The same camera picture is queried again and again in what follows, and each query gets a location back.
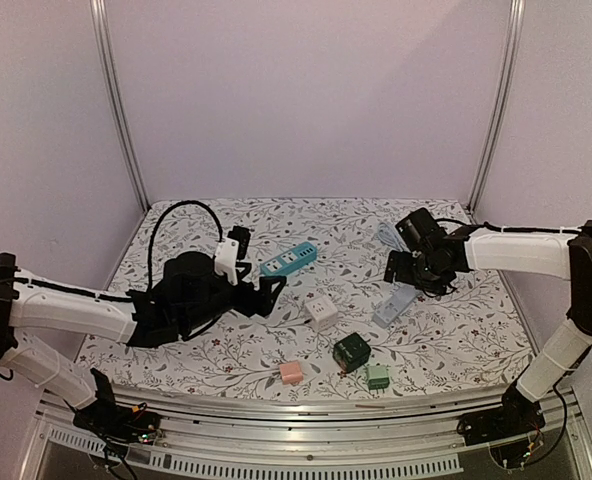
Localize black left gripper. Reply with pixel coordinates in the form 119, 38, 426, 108
180, 266, 286, 334

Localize teal power strip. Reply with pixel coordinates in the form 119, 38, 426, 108
259, 242, 318, 276

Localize white cube socket adapter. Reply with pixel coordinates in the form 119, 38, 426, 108
304, 296, 338, 332

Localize pink plug adapter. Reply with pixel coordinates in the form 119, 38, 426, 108
279, 361, 304, 385

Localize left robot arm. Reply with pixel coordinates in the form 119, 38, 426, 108
0, 252, 287, 434

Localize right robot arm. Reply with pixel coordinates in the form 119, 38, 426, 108
384, 208, 592, 436

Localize light green plug adapter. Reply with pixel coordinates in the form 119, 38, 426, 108
365, 365, 390, 394

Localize light blue power strip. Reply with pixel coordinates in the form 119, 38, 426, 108
372, 285, 418, 329

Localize floral patterned table mat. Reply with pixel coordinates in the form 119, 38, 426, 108
77, 198, 533, 402

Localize dark green cube adapter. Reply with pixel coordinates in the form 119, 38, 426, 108
332, 332, 371, 373

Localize light blue coiled cable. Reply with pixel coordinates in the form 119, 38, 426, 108
375, 222, 407, 254

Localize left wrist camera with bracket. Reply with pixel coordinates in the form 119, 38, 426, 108
213, 226, 251, 286

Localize aluminium front rail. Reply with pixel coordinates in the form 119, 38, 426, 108
18, 384, 592, 480

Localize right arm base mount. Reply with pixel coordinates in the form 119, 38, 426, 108
456, 401, 545, 470

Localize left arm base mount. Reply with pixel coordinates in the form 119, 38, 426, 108
73, 399, 162, 444

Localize right aluminium frame post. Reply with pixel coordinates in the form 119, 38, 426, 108
467, 0, 526, 216

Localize aluminium frame post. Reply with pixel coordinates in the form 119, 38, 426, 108
467, 0, 526, 216
89, 0, 151, 213

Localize left aluminium frame post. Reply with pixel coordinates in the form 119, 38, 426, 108
89, 0, 151, 213

